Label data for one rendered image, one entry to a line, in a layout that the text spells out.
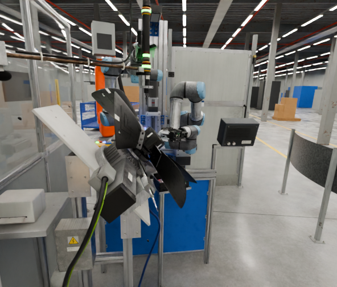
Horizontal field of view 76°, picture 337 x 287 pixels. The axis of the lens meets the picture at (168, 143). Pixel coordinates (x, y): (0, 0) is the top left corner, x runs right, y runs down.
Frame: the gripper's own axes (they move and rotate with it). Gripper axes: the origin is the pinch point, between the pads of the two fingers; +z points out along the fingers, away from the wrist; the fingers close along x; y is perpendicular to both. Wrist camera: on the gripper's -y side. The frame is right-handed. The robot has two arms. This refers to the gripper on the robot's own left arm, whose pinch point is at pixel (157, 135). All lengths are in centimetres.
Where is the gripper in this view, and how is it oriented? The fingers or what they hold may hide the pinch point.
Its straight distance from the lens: 127.4
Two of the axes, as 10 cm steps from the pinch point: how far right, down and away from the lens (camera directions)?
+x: -1.0, 9.5, 3.1
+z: -7.1, 1.5, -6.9
